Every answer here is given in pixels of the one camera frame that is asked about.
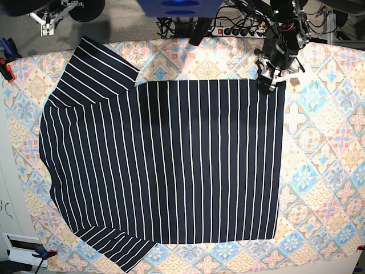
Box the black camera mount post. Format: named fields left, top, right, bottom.
left=189, top=17, right=212, bottom=46

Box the navy white striped T-shirt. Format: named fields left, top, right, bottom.
left=39, top=37, right=285, bottom=272

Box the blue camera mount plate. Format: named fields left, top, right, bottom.
left=137, top=0, right=223, bottom=18

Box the white wall vent panel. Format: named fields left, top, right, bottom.
left=2, top=233, right=43, bottom=266

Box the blue clamp lower left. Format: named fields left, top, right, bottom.
left=32, top=249, right=58, bottom=268

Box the patterned floral tablecloth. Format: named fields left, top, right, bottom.
left=1, top=43, right=364, bottom=273

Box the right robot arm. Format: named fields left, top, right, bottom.
left=1, top=0, right=106, bottom=36

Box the blue clamp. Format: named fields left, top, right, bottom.
left=1, top=38, right=21, bottom=83
left=32, top=249, right=58, bottom=268

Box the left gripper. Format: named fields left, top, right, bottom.
left=255, top=39, right=298, bottom=95

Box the white power strip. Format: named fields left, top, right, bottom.
left=207, top=26, right=266, bottom=38

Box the blue clamp upper left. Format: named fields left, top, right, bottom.
left=1, top=38, right=21, bottom=83

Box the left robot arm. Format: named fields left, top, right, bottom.
left=254, top=1, right=311, bottom=95

